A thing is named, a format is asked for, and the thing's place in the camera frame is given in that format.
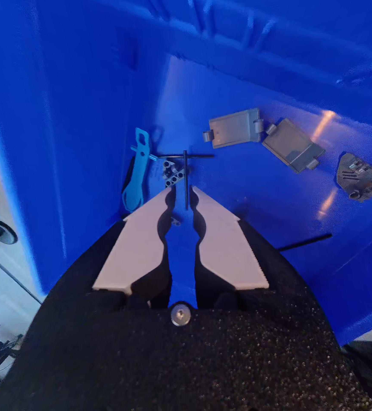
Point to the small grey connector piece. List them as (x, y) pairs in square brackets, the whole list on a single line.
[(175, 221)]

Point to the blue plastic bin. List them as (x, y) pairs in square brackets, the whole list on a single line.
[(269, 208)]

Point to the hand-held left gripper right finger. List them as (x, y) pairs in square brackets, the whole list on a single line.
[(230, 253)]

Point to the grey curved printed panel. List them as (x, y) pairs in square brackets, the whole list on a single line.
[(362, 179)]

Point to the grey hinged panel piece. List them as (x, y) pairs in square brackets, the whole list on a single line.
[(291, 144), (234, 128)]

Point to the grey triangular beam piece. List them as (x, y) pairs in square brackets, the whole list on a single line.
[(173, 176)]

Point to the black axle rod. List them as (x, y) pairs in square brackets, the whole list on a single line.
[(202, 156), (304, 242), (186, 192)]

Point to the light blue brick separator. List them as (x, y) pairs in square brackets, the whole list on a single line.
[(137, 173)]

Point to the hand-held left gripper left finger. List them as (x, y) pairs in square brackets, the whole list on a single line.
[(134, 253)]

